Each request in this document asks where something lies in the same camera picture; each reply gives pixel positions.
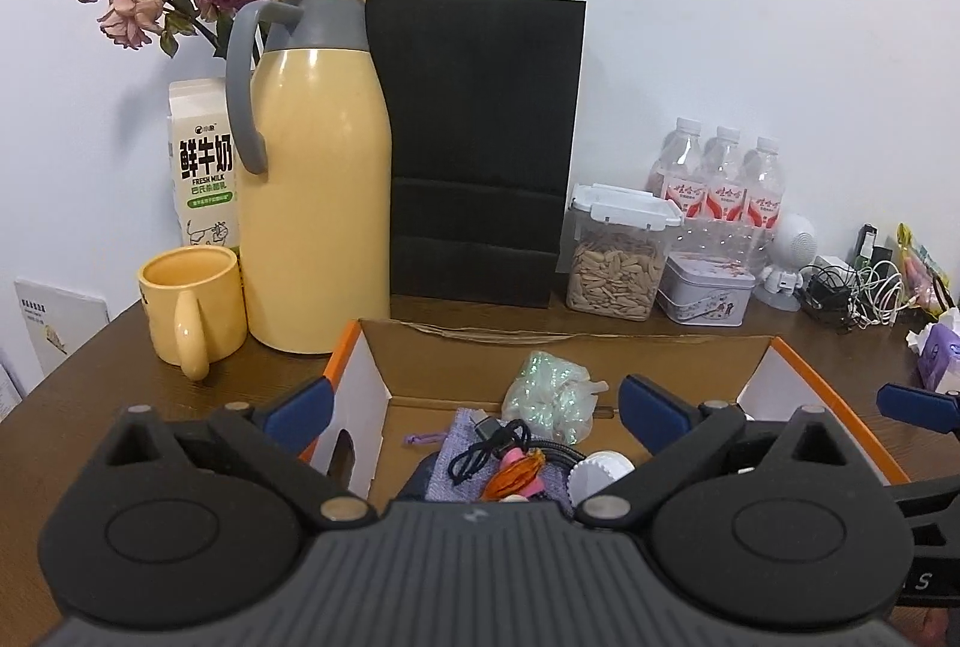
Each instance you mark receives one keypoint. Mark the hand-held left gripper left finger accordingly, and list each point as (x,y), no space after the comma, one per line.
(300,414)

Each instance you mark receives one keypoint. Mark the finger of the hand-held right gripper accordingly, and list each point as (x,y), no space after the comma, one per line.
(900,401)
(934,504)

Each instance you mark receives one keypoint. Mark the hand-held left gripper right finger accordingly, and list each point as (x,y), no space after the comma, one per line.
(652,414)

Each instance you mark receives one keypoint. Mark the white ribbed cap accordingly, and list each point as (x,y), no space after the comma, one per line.
(600,474)

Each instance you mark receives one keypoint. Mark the iridescent white plastic bag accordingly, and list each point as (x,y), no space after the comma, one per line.
(547,392)

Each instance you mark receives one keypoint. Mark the red cardboard box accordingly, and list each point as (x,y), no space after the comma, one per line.
(435,362)

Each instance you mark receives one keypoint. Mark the orange pink small item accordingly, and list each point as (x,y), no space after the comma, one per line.
(514,478)

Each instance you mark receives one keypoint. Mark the purple fabric pouch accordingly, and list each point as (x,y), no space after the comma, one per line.
(461,429)

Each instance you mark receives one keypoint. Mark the purple tissue pack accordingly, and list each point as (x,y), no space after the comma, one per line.
(941,354)

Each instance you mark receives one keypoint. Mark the yellow mug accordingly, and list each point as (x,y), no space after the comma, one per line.
(225,317)

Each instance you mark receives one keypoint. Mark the pale printed tin box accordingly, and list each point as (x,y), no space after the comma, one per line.
(705,294)

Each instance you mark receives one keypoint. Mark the colourful snack packet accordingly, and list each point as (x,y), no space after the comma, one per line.
(919,264)

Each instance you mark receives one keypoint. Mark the clear seed container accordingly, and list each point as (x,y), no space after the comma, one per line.
(611,276)

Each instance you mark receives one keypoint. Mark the small dark bottle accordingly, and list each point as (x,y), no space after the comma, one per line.
(868,246)

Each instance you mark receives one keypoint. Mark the yellow thermos jug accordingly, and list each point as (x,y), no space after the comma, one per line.
(322,204)

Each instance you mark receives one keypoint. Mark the clear water bottle red label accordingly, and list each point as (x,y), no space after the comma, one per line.
(765,189)
(724,182)
(679,174)

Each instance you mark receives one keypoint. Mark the white printed card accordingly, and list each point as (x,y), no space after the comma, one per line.
(9,392)
(60,324)

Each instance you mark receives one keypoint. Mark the white milk carton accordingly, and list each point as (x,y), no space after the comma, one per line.
(202,167)

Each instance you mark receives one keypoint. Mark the black paper bag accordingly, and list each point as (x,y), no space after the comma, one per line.
(480,129)

